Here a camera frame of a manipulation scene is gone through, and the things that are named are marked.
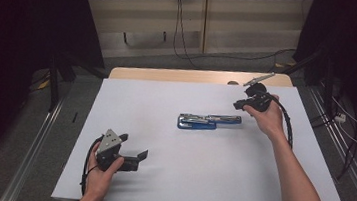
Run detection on metal floor rail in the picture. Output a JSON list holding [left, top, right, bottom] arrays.
[[0, 94, 66, 201], [296, 86, 357, 201]]

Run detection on bundle of black cables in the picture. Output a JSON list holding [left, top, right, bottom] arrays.
[[303, 93, 357, 183]]

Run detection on black hanging cable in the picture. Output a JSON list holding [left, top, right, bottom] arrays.
[[169, 0, 208, 69]]

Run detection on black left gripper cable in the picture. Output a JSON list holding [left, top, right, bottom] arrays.
[[78, 133, 105, 198]]

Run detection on white table mat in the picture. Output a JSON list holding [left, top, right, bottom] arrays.
[[49, 62, 357, 201]]

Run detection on person's right hand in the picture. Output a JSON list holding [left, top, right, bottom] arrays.
[[240, 90, 293, 143]]

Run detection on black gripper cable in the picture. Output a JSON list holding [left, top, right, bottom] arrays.
[[260, 92, 300, 151], [78, 133, 105, 198]]

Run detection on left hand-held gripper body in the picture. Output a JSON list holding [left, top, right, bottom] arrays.
[[94, 127, 143, 176]]

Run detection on black metal stand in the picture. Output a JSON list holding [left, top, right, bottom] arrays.
[[279, 41, 342, 113]]

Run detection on black tripod stand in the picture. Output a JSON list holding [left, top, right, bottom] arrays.
[[44, 50, 109, 118]]

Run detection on blue stapler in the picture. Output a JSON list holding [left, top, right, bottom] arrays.
[[176, 109, 243, 136]]

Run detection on white power strip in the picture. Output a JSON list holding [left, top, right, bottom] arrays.
[[333, 112, 348, 124]]

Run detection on black floor cable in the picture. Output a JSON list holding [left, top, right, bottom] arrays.
[[183, 36, 298, 76]]

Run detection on person's left hand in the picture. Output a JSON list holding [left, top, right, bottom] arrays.
[[84, 141, 127, 201]]

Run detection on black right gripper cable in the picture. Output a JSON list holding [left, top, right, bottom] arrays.
[[260, 92, 300, 151]]

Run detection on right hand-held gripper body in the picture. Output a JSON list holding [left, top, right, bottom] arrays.
[[240, 69, 277, 113]]

